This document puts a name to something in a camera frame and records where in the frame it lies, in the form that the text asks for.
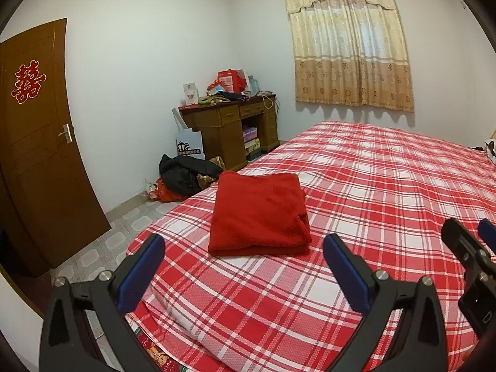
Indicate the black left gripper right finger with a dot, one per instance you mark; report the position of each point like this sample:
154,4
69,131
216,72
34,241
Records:
419,342

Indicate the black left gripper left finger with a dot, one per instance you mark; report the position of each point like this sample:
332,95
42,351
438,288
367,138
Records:
67,342

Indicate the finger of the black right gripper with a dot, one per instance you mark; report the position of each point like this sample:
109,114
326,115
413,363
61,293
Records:
487,232
467,249

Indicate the red knitted sweater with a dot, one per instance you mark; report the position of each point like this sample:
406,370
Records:
259,215

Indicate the black clothes pile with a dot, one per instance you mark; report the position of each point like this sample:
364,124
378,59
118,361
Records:
180,174

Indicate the grey white patterned pillow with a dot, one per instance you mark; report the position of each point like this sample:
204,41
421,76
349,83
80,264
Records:
490,152

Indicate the brown wooden door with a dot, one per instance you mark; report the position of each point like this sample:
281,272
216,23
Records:
45,176

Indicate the red plastic bag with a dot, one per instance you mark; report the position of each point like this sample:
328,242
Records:
157,191

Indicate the white paper bag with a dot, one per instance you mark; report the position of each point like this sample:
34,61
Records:
188,142

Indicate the beige patterned curtain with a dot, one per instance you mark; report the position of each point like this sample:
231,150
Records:
351,53

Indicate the brown wooden desk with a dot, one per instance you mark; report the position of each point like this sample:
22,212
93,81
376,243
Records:
222,127

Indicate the red double happiness decal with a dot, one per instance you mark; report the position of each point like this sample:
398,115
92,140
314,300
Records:
28,82

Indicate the red gift bag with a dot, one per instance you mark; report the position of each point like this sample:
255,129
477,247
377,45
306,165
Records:
232,80

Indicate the silver door handle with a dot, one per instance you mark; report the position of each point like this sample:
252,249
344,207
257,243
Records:
66,133

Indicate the white photo frame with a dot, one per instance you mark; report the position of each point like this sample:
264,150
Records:
191,93

